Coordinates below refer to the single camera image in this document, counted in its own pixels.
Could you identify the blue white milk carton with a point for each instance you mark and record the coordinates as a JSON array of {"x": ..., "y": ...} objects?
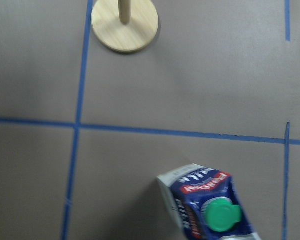
[{"x": 204, "y": 204}]

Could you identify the wooden stand with round base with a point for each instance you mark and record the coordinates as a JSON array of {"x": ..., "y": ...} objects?
[{"x": 125, "y": 26}]

